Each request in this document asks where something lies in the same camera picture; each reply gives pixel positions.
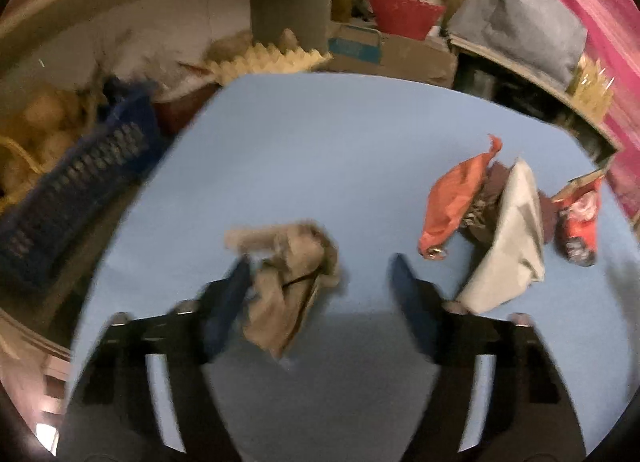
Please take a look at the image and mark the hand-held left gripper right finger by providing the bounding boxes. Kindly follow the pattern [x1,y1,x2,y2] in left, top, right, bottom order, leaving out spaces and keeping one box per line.
[390,252,586,462]

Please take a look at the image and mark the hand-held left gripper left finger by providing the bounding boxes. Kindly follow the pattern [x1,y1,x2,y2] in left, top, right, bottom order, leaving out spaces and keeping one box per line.
[57,255,252,462]

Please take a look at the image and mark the brown paper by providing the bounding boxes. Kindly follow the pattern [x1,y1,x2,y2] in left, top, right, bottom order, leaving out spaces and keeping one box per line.
[224,221,343,360]

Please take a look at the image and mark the red-orange plastic wrapper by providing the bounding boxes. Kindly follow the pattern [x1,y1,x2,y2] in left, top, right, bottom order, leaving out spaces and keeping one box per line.
[419,135,503,260]

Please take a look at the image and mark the silver grey wrapper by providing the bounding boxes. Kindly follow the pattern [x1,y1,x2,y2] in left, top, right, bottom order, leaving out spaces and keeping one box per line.
[455,158,547,315]

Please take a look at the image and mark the dark brown printed snack packet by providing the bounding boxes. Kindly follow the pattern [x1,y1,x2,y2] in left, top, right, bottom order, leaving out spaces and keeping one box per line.
[465,162,557,245]

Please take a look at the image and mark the red printed snack wrapper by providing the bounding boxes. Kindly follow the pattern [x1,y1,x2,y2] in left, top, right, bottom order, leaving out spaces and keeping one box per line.
[552,169,606,268]

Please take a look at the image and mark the blue tablecloth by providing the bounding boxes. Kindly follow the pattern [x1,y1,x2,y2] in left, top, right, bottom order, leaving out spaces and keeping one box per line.
[65,71,631,462]

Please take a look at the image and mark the blue plastic crate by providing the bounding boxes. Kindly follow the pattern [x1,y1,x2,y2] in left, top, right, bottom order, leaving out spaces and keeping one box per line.
[0,77,168,288]

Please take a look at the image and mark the small red crate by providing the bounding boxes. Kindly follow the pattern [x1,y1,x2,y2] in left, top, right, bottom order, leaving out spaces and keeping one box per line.
[150,77,221,135]

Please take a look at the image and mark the cardboard box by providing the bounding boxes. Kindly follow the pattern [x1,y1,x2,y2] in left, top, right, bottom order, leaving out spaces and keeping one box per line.
[327,22,458,89]

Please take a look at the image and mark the yellow egg tray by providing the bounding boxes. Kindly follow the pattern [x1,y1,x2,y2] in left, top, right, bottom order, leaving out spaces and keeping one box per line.
[212,40,333,86]

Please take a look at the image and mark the low wooden cabinet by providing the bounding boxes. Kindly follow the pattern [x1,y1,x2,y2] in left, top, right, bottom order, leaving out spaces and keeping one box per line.
[450,37,626,168]

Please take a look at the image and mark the large loose potato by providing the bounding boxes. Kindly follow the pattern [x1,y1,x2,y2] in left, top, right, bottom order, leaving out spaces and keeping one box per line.
[207,30,253,60]

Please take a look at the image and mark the yellow utensil holder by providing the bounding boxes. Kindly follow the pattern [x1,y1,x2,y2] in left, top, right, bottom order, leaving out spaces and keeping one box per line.
[567,55,616,118]

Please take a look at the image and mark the red woven bowl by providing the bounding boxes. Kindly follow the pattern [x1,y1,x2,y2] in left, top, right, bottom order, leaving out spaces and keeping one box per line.
[366,0,447,42]

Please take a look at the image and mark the grey cloth cover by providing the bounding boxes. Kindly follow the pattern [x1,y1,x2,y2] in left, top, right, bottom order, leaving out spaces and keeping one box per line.
[447,0,588,92]

